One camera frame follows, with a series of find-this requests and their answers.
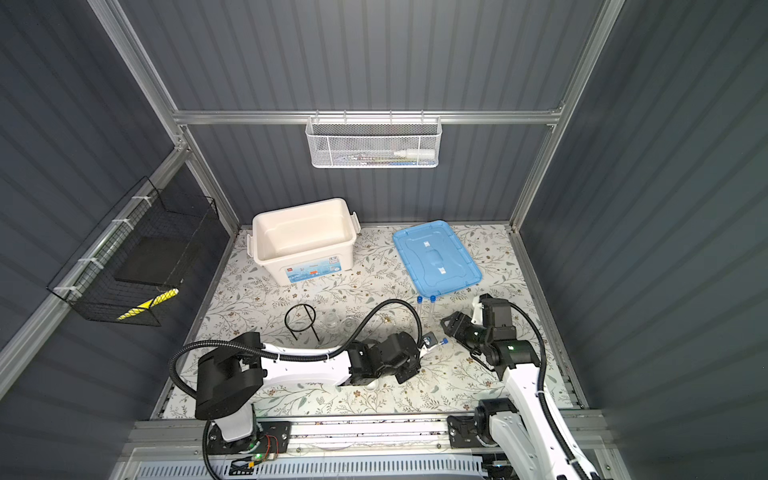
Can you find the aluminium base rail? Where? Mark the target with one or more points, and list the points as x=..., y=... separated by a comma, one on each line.
x=362, y=435

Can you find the blue plastic box lid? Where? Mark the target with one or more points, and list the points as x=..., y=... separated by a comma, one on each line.
x=435, y=258

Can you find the white plastic storage box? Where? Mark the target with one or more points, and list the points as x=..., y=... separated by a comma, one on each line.
x=304, y=242

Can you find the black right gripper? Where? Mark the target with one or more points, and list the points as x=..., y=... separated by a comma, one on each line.
x=458, y=327

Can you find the white bottle in basket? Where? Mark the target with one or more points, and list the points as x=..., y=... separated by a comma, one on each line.
x=419, y=155

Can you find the black wire wall basket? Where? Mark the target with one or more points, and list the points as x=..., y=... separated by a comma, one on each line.
x=145, y=251

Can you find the black wire ring stand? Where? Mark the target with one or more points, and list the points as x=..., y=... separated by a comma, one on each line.
x=301, y=318

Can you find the white wire mesh basket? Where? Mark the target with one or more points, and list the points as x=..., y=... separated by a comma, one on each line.
x=369, y=145

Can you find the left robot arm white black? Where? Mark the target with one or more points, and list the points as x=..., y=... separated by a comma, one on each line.
x=223, y=375

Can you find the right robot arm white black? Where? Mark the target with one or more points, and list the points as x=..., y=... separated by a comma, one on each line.
x=526, y=424

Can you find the yellow black striped tape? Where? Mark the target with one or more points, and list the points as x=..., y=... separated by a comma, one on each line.
x=148, y=305

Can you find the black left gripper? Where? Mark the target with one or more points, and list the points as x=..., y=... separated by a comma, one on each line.
x=412, y=370

